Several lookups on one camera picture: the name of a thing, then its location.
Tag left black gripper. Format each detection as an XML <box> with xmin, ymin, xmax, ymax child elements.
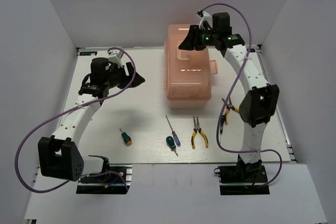
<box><xmin>104</xmin><ymin>62</ymin><xmax>145</xmax><ymax>89</ymax></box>

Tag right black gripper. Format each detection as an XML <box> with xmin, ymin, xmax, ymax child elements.
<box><xmin>177</xmin><ymin>25</ymin><xmax>218</xmax><ymax>51</ymax></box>

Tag pink plastic toolbox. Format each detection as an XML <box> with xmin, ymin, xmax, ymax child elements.
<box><xmin>164</xmin><ymin>24</ymin><xmax>218</xmax><ymax>109</ymax></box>

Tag small yellow pliers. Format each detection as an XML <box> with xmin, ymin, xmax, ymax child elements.
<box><xmin>224</xmin><ymin>98</ymin><xmax>239</xmax><ymax>125</ymax></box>

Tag yellow long nose pliers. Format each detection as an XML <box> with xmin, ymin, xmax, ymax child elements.
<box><xmin>191</xmin><ymin>116</ymin><xmax>209</xmax><ymax>149</ymax></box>

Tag black green precision screwdriver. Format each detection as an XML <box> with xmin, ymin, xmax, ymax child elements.
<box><xmin>219</xmin><ymin>114</ymin><xmax>226</xmax><ymax>143</ymax></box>

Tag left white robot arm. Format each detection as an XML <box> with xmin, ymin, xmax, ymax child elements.
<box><xmin>38</xmin><ymin>57</ymin><xmax>145</xmax><ymax>182</ymax></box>

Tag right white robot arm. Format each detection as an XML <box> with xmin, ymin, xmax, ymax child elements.
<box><xmin>179</xmin><ymin>10</ymin><xmax>279</xmax><ymax>184</ymax></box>

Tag stubby green orange screwdriver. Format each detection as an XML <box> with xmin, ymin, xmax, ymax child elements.
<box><xmin>119</xmin><ymin>128</ymin><xmax>132</xmax><ymax>145</ymax></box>

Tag stubby green grey screwdriver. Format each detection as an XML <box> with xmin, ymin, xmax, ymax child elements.
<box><xmin>166</xmin><ymin>136</ymin><xmax>178</xmax><ymax>156</ymax></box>

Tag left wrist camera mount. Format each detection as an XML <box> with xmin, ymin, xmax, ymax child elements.
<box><xmin>107</xmin><ymin>48</ymin><xmax>124</xmax><ymax>67</ymax></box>

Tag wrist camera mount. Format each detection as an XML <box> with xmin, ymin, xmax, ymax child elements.
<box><xmin>107</xmin><ymin>48</ymin><xmax>124</xmax><ymax>67</ymax></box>
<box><xmin>197</xmin><ymin>10</ymin><xmax>212</xmax><ymax>30</ymax></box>

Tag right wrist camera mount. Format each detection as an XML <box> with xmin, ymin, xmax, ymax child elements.
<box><xmin>197</xmin><ymin>10</ymin><xmax>212</xmax><ymax>30</ymax></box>

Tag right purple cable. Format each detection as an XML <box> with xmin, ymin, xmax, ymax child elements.
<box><xmin>199</xmin><ymin>3</ymin><xmax>283</xmax><ymax>188</ymax></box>

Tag purple cable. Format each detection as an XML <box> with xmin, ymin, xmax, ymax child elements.
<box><xmin>199</xmin><ymin>3</ymin><xmax>283</xmax><ymax>188</ymax></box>
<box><xmin>15</xmin><ymin>47</ymin><xmax>136</xmax><ymax>194</ymax></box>

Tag blue red handled screwdriver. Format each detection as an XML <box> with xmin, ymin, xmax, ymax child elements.
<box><xmin>165</xmin><ymin>115</ymin><xmax>181</xmax><ymax>147</ymax></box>

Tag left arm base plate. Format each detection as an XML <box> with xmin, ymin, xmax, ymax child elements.
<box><xmin>76</xmin><ymin>165</ymin><xmax>132</xmax><ymax>195</ymax></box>

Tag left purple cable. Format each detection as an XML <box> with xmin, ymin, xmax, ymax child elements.
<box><xmin>15</xmin><ymin>47</ymin><xmax>136</xmax><ymax>194</ymax></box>

